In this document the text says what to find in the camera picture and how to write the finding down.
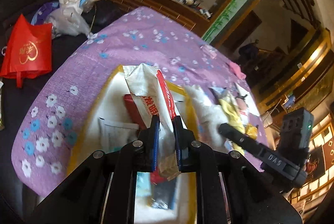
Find pink cloth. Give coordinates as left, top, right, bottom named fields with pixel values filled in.
left=229, top=61, right=246, bottom=80

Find white notebook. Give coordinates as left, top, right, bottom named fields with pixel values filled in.
left=235, top=84, right=260, bottom=117

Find teal tissue pack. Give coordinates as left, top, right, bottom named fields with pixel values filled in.
left=135, top=171, right=178, bottom=210

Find white plastic bags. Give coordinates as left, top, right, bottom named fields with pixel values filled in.
left=44, top=0, right=101, bottom=38

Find wooden cabinet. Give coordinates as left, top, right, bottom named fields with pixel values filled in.
left=109, top=0, right=210, bottom=37

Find yellow-rimmed white storage box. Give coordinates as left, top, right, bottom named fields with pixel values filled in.
left=67, top=65, right=198, bottom=223

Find pink transparent pouch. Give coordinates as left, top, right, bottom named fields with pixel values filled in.
left=200, top=44, right=217, bottom=59

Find purple floral tablecloth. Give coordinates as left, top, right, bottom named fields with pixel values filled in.
left=11, top=6, right=269, bottom=198

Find white red-text plastic bag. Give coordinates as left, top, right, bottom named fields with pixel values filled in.
left=239, top=109, right=249, bottom=125

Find pink fluffy round pad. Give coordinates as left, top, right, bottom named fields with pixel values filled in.
left=235, top=97, right=248, bottom=111

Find red white snack bag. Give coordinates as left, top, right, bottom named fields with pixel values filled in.
left=123, top=63, right=180, bottom=180

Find yellow towel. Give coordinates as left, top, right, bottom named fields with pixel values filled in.
left=218, top=94, right=258, bottom=140

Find red shopping bag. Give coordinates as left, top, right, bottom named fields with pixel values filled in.
left=1, top=15, right=52, bottom=88

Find white fluffy cloth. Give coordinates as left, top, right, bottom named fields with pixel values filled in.
left=184, top=85, right=229, bottom=153

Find white printed pouch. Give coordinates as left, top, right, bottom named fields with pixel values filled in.
left=98, top=118, right=139, bottom=153

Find person in dark clothes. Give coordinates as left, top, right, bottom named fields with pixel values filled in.
left=238, top=39, right=259, bottom=64

